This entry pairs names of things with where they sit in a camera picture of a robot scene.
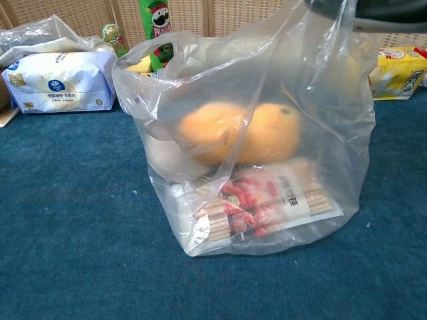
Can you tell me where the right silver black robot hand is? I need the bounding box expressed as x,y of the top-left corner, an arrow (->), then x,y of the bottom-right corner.
303,0 -> 427,34

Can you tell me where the clear plastic shopping bag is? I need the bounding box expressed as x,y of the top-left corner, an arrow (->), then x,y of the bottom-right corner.
111,0 -> 378,257

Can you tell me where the yellow snack bag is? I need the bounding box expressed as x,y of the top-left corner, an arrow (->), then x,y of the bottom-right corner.
368,45 -> 427,101

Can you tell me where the crumpled clear bag with goods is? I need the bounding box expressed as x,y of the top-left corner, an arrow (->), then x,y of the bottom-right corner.
0,13 -> 114,67

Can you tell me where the wicker folding screen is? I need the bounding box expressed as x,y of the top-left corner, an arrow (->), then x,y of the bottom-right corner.
0,0 -> 427,56

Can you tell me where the yellow plush toy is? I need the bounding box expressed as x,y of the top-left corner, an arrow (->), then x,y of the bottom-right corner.
146,101 -> 303,183

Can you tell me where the bamboo chopsticks pack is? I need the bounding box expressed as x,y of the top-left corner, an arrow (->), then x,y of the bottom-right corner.
171,159 -> 344,246

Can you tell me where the green Pringles can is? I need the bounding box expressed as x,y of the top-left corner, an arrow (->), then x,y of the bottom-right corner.
138,0 -> 176,73

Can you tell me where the yellow sponge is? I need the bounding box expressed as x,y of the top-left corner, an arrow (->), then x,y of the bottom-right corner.
125,55 -> 153,75

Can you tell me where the green bottle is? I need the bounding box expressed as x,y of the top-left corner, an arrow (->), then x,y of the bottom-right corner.
101,23 -> 129,61

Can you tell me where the white blue tissue pack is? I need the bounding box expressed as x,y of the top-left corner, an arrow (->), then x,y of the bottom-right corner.
1,49 -> 117,116

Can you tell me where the blue felt table cover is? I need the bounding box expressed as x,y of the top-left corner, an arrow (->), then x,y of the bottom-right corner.
0,75 -> 427,320

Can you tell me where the brown capybara plush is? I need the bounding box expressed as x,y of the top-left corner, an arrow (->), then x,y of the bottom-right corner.
0,78 -> 11,109

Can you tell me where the white flat board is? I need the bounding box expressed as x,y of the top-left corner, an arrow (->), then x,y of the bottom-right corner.
0,106 -> 21,128

